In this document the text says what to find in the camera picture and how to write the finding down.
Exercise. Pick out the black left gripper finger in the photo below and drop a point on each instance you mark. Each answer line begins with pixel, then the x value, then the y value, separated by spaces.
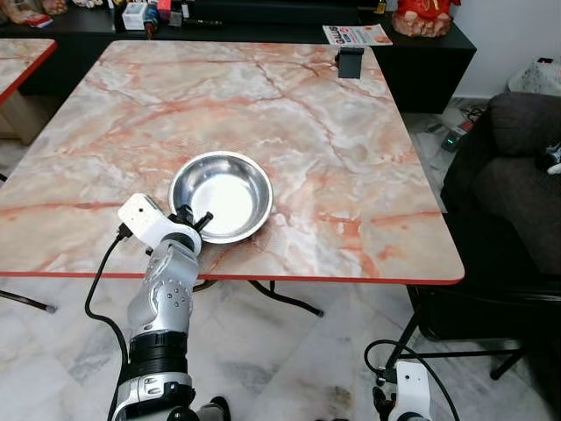
pixel 182 210
pixel 204 218

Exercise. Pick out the round steel bowl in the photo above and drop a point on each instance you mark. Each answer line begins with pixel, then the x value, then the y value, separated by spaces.
pixel 219 193

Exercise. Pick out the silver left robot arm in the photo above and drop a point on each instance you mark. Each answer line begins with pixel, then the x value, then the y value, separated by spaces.
pixel 162 298

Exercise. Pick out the large marble pattern folding table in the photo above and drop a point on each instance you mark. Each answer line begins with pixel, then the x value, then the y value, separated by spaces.
pixel 263 114

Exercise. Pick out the black white plush toy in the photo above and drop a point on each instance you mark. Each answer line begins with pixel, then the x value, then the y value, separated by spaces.
pixel 554 160

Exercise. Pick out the grey black robot left leg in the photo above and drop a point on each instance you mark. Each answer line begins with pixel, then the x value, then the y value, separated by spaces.
pixel 213 410

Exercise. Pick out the dark brown sofa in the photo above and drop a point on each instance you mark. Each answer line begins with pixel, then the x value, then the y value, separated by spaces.
pixel 517 193

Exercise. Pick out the small white box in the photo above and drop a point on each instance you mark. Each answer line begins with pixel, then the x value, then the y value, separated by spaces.
pixel 135 15

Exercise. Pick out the white mesh basket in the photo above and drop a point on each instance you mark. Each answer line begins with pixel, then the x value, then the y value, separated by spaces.
pixel 536 79

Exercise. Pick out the black table edge clamp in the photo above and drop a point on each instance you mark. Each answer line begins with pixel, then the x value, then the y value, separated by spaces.
pixel 351 63

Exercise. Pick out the red rimmed marble pattern table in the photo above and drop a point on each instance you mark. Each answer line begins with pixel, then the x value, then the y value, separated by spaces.
pixel 22 61

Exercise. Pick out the orange white printed leaflet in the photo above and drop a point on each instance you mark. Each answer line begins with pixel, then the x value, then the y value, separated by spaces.
pixel 355 35

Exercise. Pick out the red pink packet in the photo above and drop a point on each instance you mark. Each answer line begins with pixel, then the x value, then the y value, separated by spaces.
pixel 35 18

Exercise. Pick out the power strip with green light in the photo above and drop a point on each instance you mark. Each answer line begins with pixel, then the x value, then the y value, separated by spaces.
pixel 456 136

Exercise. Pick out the black low cabinet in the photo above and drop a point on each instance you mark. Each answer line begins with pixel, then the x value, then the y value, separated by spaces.
pixel 421 74

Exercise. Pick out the red figurine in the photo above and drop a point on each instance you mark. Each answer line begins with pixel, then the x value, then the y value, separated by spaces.
pixel 425 17

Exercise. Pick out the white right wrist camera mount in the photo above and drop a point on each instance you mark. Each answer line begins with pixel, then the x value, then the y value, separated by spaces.
pixel 412 390

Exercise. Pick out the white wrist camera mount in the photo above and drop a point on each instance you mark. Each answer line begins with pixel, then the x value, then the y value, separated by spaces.
pixel 145 219
pixel 412 390

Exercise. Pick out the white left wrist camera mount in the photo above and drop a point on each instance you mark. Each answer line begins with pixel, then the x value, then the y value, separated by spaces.
pixel 145 219

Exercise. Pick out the black metal frame chair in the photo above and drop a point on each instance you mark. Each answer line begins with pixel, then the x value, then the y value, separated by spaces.
pixel 473 307

